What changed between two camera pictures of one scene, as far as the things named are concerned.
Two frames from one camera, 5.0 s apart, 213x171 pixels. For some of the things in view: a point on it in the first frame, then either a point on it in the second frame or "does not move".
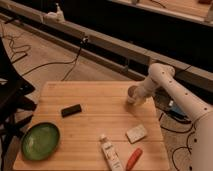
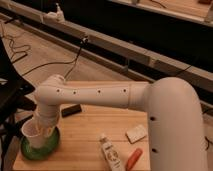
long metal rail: [54, 29] does not move
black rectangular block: [71, 110] does not move
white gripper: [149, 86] -> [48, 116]
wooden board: [83, 112] does not move
